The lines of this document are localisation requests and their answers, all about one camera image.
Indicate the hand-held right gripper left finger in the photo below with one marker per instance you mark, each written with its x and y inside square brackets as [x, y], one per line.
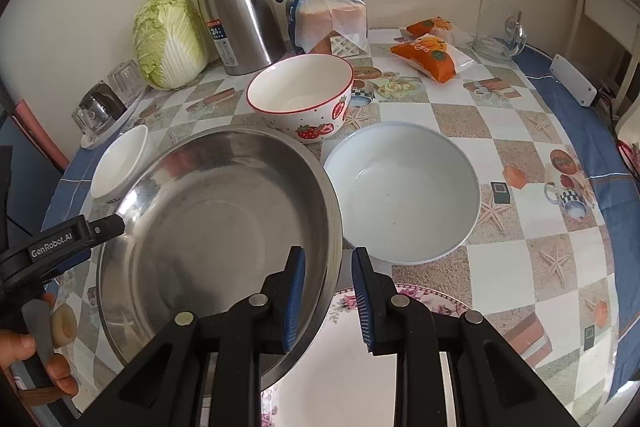
[295, 297]

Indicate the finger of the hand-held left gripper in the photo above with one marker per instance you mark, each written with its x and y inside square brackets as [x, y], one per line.
[107, 228]

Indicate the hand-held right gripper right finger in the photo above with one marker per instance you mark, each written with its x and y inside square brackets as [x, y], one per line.
[361, 302]

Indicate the pink floral plate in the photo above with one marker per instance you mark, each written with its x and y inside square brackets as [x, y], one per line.
[335, 357]

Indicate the small white bowl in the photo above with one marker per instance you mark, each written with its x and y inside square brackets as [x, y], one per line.
[117, 162]

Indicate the stainless steel basin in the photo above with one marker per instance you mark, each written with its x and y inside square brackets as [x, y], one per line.
[200, 217]

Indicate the large pale blue bowl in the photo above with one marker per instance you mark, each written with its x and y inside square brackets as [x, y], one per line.
[400, 187]

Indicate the strawberry print red-rimmed bowl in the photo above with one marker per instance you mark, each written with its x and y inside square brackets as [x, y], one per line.
[300, 82]

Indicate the person's left hand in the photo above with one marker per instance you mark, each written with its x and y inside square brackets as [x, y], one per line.
[15, 349]

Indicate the dark blue cabinet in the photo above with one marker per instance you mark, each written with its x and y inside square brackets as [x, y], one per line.
[30, 187]

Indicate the cream round object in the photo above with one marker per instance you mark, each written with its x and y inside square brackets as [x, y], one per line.
[64, 327]

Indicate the white cup tray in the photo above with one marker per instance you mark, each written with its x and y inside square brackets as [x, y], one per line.
[95, 143]

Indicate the pink board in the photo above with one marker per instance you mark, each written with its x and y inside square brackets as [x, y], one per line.
[37, 127]

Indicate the glass cup with dark base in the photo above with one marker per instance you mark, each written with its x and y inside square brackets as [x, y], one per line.
[100, 104]

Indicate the clear glass cup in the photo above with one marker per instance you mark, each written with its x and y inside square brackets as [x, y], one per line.
[125, 79]

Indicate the napa cabbage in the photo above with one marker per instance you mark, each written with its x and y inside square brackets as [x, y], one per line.
[170, 42]

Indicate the orange snack packet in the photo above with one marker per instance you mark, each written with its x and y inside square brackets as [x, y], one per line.
[427, 27]
[425, 54]

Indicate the stainless steel thermos jug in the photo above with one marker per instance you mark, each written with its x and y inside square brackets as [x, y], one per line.
[240, 7]

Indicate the clear glass mug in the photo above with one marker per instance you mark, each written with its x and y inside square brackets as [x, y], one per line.
[495, 37]

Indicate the white power strip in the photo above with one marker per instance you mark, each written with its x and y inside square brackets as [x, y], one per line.
[572, 79]

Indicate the white wooden chair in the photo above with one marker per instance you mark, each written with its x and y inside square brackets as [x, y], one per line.
[595, 7]

